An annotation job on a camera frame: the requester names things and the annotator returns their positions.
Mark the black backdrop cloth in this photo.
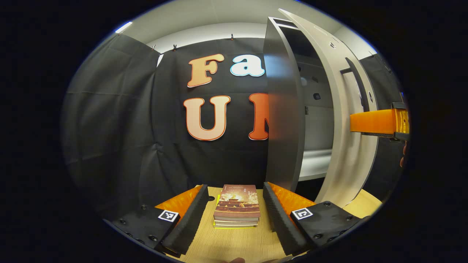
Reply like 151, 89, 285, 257
60, 31, 406, 220

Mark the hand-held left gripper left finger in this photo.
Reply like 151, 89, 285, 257
110, 184, 210, 256

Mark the black door handle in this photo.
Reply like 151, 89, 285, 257
340, 57, 370, 113

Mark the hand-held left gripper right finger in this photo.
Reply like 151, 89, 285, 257
263, 182, 362, 256

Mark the beige cabinet door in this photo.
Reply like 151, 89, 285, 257
278, 8, 381, 208

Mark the yellow cover book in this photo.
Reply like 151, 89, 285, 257
213, 195, 258, 229

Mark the thin pale book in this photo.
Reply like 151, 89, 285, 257
214, 218, 259, 225

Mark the brown picture cover book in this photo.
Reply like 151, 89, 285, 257
213, 184, 261, 221

